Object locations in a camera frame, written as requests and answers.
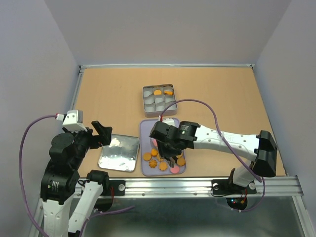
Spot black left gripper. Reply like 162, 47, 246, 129
70, 118, 113, 165

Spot orange fish cookie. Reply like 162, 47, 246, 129
164, 90, 173, 95
151, 149, 158, 157

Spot pink round cookie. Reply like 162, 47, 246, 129
170, 166, 180, 174
151, 139, 158, 147

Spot brown scalloped cookie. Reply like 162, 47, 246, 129
176, 157, 186, 166
154, 89, 162, 95

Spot metal tongs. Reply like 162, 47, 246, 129
168, 158, 175, 168

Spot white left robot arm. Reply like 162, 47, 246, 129
40, 121, 115, 237

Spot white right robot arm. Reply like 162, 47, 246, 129
149, 121, 277, 196

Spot tan maple leaf cookie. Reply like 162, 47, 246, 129
156, 154, 162, 161

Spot tan leaf cookie lower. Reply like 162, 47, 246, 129
159, 162, 168, 171

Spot swirl flower cookie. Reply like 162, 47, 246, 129
149, 159, 158, 168

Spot lavender plastic tray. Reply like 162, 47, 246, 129
139, 119, 186, 177

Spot plain round tan cookie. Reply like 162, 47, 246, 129
143, 153, 152, 161

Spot silver tin lid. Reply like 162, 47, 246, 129
98, 134, 140, 172

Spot square cookie tin with cups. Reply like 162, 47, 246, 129
142, 84, 176, 118

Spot circuit board with leds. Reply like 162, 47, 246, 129
226, 197, 248, 212

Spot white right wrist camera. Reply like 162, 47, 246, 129
162, 118, 179, 127

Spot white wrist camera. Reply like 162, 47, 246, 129
162, 118, 179, 127
62, 110, 87, 132

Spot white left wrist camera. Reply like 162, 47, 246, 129
62, 110, 87, 132

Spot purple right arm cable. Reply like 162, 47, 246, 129
159, 99, 266, 213

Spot aluminium mounting rail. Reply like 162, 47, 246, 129
29, 175, 303, 237

